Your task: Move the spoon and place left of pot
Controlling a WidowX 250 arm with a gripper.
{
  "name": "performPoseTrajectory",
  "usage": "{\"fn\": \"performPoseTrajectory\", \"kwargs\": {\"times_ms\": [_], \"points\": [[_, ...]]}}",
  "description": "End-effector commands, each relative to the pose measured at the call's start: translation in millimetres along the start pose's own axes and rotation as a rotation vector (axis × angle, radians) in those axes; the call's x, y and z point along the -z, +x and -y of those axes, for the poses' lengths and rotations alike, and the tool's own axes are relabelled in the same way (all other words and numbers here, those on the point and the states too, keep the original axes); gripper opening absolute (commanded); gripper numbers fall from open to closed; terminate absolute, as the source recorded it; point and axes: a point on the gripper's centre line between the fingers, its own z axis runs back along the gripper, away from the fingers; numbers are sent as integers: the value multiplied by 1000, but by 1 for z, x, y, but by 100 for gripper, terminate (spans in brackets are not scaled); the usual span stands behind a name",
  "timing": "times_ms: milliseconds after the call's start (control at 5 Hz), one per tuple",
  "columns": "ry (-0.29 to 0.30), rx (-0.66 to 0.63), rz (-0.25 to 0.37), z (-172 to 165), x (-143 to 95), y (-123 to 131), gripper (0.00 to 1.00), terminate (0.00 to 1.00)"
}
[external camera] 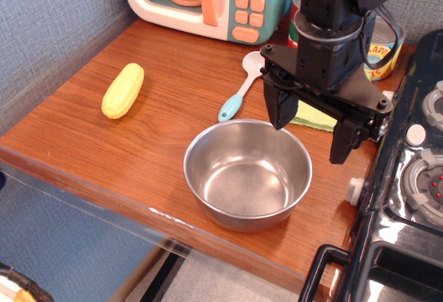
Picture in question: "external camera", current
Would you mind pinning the white stove knob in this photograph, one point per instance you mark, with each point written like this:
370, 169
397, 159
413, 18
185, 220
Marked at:
354, 190
389, 95

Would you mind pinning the white ladle with teal handle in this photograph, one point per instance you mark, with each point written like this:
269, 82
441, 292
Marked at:
252, 63

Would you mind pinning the teal toy microwave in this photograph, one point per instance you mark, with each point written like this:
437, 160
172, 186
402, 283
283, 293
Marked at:
250, 22

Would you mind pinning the tomato sauce can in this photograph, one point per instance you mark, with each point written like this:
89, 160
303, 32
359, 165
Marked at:
293, 34

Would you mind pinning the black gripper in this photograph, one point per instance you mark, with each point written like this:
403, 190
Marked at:
326, 71

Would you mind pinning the black toy stove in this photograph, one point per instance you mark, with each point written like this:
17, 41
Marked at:
396, 237

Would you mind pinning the green folded cloth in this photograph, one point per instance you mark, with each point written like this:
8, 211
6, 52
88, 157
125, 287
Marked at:
309, 116

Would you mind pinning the pineapple slices can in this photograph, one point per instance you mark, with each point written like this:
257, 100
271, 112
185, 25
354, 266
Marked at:
382, 42

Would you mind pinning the yellow toy corn cob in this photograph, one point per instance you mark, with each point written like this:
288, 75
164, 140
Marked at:
123, 91

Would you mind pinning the stainless steel pot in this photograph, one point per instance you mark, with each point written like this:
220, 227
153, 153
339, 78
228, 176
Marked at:
246, 175

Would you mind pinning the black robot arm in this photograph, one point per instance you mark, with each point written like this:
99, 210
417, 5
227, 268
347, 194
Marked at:
339, 15

